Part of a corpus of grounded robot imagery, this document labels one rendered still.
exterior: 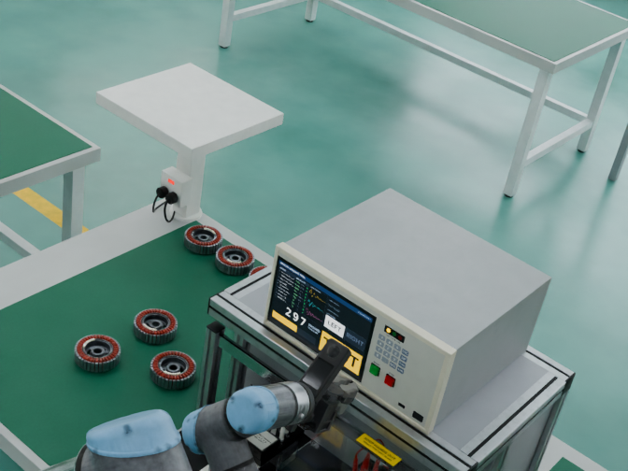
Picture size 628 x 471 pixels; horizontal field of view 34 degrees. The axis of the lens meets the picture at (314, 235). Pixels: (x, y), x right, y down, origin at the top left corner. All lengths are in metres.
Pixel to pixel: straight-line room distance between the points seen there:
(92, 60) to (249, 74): 0.87
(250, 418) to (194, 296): 1.20
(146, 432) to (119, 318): 1.40
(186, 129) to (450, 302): 0.97
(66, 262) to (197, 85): 0.61
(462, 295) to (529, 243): 2.82
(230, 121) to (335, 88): 3.16
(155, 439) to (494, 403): 0.96
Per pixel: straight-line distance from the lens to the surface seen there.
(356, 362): 2.08
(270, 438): 2.32
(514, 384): 2.24
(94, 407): 2.52
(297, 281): 2.10
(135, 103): 2.82
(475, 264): 2.19
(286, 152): 5.16
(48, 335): 2.72
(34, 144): 3.52
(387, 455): 2.06
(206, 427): 1.79
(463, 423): 2.11
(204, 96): 2.89
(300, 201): 4.79
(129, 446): 1.39
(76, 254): 3.00
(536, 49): 4.94
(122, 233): 3.10
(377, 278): 2.07
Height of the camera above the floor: 2.50
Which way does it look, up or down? 33 degrees down
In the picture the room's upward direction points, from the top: 11 degrees clockwise
